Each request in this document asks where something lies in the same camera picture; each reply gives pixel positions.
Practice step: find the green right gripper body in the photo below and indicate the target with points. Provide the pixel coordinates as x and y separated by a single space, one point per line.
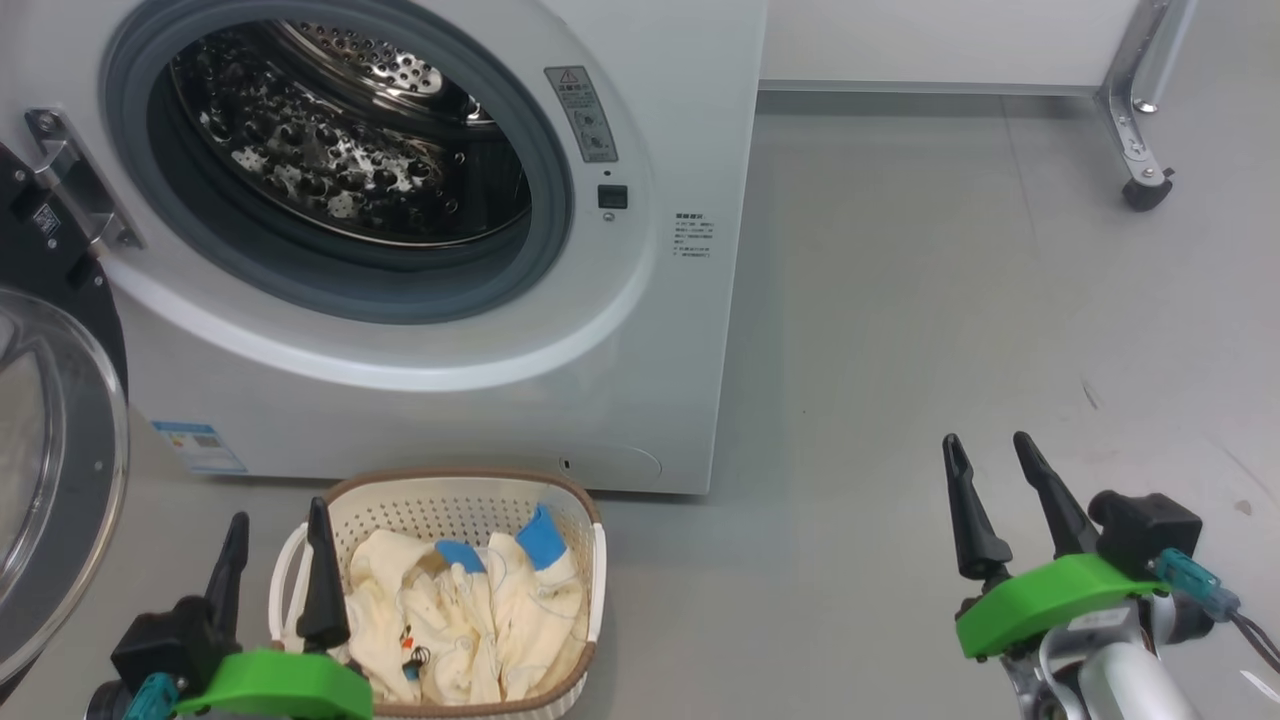
1050 600

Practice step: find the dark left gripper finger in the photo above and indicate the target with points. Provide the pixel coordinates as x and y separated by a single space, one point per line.
322 600
230 590

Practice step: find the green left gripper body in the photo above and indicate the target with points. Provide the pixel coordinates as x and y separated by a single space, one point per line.
280 690

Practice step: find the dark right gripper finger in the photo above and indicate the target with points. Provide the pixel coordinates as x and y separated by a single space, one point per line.
1060 510
975 530

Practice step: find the cream clothes with blue cuffs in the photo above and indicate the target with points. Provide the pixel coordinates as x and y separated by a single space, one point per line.
520 610

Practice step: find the round glass washing machine door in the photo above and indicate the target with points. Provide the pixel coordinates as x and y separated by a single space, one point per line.
60 480

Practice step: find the cream perforated laundry basket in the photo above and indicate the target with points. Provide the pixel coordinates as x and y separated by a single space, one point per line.
450 500

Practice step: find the grey rubber door gasket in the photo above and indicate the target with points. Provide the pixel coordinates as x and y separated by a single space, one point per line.
330 285

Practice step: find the white washing machine body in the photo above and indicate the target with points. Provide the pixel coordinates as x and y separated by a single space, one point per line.
690 330

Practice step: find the black door lock socket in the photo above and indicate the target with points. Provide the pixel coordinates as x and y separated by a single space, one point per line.
612 196

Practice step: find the blue energy label sticker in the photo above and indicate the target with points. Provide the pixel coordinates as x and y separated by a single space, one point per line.
200 448

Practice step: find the round filter cover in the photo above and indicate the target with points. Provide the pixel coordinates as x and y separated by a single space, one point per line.
615 467

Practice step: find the black caster wheel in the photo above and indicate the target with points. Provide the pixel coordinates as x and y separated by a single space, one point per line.
1147 193

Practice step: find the metal partition leg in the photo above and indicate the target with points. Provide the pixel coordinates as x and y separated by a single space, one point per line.
1130 100

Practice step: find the stainless steel washer drum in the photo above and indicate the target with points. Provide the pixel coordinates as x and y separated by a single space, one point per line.
330 160

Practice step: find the white partition panel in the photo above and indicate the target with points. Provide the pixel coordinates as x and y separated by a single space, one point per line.
950 40

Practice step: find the grey warning sticker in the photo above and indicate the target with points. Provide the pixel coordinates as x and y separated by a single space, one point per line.
582 115

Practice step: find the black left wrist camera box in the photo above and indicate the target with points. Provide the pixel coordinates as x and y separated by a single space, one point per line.
170 640

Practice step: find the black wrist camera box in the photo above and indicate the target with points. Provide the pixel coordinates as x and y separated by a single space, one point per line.
170 640
1145 530

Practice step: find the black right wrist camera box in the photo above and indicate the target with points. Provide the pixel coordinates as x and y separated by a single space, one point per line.
1145 530

